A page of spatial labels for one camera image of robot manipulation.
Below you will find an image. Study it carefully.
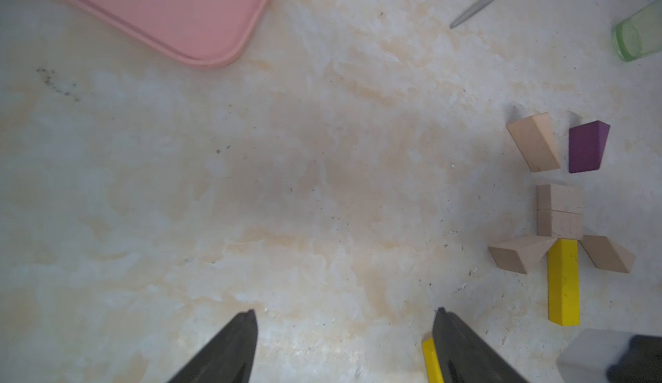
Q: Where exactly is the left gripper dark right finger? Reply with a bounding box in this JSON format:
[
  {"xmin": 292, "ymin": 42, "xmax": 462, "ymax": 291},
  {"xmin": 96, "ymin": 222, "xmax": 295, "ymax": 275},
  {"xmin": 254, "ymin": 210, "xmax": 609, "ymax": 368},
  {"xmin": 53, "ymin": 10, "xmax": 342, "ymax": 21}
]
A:
[{"xmin": 432, "ymin": 307, "xmax": 528, "ymax": 383}]

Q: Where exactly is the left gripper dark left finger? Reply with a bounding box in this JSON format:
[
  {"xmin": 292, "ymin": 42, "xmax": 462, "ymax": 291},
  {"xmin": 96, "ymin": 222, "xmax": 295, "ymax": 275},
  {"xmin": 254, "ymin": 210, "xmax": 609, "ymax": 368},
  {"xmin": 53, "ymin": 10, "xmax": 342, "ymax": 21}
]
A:
[{"xmin": 169, "ymin": 310, "xmax": 259, "ymax": 383}]

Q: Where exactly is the yellow long block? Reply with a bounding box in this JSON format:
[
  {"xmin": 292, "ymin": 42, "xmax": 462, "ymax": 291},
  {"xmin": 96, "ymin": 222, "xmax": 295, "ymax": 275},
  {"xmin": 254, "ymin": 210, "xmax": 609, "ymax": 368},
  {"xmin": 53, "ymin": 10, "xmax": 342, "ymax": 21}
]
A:
[
  {"xmin": 548, "ymin": 239, "xmax": 581, "ymax": 326},
  {"xmin": 422, "ymin": 332, "xmax": 444, "ymax": 383}
]

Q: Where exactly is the wooden triangle block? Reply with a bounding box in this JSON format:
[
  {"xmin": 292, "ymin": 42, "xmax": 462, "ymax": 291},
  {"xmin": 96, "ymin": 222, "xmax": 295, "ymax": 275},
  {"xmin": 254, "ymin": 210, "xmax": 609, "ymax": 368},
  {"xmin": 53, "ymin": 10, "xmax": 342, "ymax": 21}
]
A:
[
  {"xmin": 488, "ymin": 236, "xmax": 557, "ymax": 274},
  {"xmin": 580, "ymin": 235, "xmax": 636, "ymax": 274},
  {"xmin": 507, "ymin": 112, "xmax": 561, "ymax": 173}
]

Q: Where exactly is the wooden square block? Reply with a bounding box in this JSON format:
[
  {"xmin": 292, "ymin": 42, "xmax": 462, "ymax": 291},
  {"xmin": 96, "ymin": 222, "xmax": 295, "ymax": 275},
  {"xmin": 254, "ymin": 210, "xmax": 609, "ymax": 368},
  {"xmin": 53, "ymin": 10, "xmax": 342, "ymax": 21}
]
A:
[{"xmin": 536, "ymin": 184, "xmax": 584, "ymax": 240}]

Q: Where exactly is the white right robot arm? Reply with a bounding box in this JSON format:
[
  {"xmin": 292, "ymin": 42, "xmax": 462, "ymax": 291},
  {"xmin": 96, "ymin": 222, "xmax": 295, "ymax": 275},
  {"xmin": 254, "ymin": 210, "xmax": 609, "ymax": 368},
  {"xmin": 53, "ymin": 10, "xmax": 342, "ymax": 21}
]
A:
[{"xmin": 557, "ymin": 329, "xmax": 661, "ymax": 382}]

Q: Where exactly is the purple triangular block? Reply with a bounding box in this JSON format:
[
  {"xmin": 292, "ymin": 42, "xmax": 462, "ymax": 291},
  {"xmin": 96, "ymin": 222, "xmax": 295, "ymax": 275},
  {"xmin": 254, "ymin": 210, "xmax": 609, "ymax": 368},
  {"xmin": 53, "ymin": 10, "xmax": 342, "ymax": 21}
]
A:
[{"xmin": 568, "ymin": 120, "xmax": 610, "ymax": 174}]

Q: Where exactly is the pink cutting board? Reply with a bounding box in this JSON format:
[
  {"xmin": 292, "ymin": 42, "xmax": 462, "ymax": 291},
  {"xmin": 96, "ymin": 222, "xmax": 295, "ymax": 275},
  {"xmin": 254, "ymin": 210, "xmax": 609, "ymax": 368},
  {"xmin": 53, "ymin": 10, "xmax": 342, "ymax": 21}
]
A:
[{"xmin": 68, "ymin": 0, "xmax": 269, "ymax": 69}]

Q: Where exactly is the green translucent plastic cup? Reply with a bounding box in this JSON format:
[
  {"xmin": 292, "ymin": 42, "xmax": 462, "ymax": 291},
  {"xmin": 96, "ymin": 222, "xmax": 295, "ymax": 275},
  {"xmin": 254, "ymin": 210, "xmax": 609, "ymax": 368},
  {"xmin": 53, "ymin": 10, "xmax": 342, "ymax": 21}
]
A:
[{"xmin": 611, "ymin": 0, "xmax": 662, "ymax": 62}]

